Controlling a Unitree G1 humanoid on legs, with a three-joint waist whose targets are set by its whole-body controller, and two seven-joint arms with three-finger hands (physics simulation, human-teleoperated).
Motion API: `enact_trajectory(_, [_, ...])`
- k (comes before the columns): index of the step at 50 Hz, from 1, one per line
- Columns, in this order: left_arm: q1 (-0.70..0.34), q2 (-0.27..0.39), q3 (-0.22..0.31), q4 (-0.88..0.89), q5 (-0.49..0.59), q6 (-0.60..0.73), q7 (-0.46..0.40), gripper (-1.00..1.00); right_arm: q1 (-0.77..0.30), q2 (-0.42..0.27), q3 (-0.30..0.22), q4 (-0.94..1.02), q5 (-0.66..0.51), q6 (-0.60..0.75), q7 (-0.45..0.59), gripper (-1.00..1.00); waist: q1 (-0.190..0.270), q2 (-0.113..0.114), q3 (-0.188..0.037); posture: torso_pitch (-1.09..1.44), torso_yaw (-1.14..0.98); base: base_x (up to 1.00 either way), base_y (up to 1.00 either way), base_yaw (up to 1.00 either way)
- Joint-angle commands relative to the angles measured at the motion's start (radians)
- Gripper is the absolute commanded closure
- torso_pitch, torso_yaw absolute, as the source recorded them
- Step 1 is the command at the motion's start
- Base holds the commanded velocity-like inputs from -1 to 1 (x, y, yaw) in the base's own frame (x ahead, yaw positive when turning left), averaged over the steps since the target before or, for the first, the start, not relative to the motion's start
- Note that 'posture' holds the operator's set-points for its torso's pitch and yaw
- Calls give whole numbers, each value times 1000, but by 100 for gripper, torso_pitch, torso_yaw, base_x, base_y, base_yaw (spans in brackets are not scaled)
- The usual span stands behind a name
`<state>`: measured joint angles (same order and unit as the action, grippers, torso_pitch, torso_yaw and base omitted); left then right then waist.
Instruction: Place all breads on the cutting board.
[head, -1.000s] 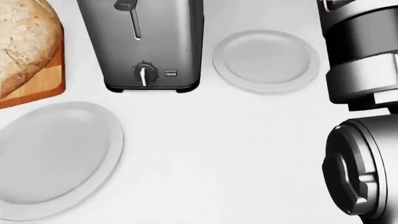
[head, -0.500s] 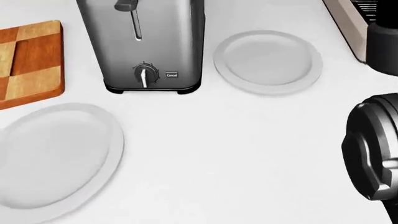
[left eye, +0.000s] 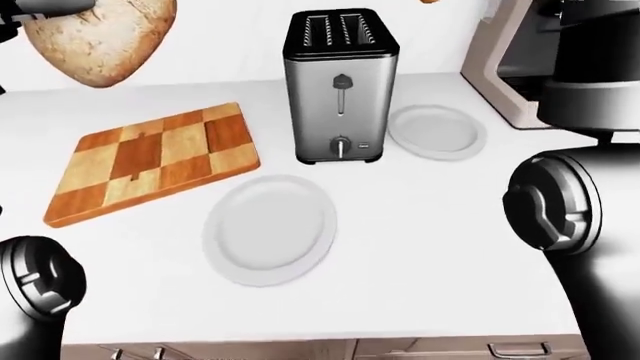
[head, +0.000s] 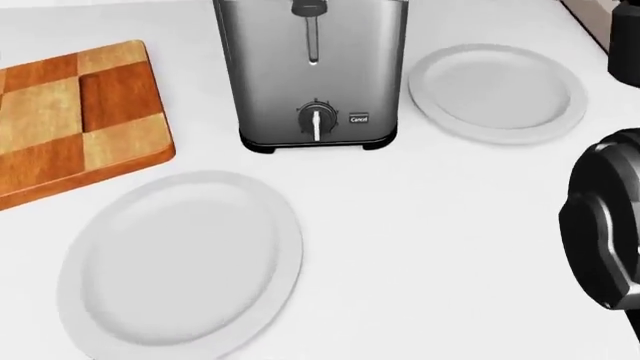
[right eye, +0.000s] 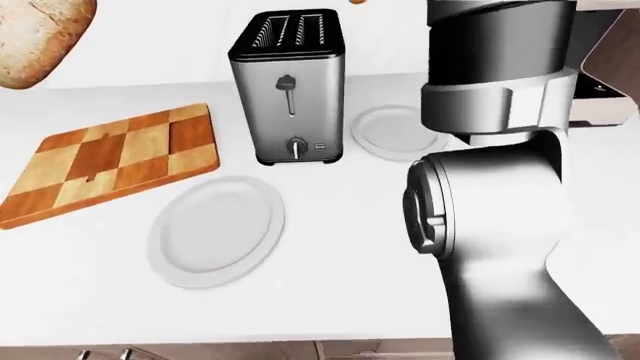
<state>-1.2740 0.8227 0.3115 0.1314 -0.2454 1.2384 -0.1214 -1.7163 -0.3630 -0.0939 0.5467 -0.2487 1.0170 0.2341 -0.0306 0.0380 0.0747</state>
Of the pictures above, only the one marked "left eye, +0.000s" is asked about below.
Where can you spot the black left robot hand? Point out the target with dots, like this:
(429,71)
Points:
(30,7)

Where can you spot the round crusty bread loaf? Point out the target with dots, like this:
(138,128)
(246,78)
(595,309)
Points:
(100,41)

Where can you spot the checkered wooden cutting board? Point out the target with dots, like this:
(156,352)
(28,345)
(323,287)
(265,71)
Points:
(150,157)

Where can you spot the stainless steel two-slot toaster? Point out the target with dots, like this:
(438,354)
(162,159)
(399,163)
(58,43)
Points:
(340,93)

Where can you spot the large white plate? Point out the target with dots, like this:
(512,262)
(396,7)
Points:
(270,230)

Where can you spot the small white plate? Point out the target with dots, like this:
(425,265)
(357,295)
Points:
(435,131)

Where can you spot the beige coffee machine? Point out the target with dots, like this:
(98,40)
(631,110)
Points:
(487,67)

